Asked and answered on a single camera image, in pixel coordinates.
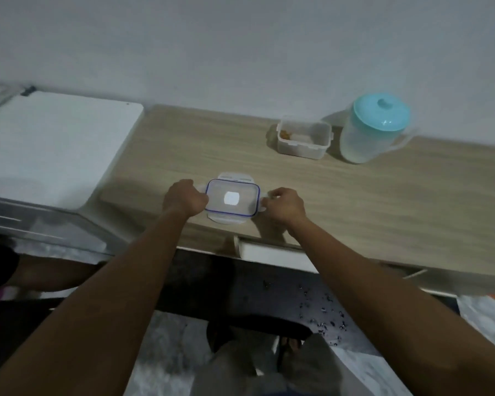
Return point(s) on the white appliance top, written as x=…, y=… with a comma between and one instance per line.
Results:
x=51, y=148

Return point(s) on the person's right forearm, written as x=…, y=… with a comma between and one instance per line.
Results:
x=396, y=313

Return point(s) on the orange food pieces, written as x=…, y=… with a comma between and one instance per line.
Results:
x=286, y=134

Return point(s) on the person's grey shorts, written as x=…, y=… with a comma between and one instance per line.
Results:
x=280, y=371

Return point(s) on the person's left hand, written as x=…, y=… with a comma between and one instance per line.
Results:
x=183, y=198

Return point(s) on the person's right hand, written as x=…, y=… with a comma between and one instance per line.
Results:
x=284, y=206

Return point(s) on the clear plastic food container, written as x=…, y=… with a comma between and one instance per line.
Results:
x=303, y=136

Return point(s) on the plastic pitcher with teal lid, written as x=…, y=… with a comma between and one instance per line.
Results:
x=373, y=127

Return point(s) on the person's right fingers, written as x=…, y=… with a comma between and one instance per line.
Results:
x=272, y=195

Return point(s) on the person's left forearm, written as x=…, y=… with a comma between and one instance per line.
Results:
x=95, y=309

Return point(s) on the black sandal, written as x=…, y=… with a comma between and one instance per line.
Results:
x=288, y=350

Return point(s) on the clear container lid blue seal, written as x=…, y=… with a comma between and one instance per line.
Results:
x=232, y=197

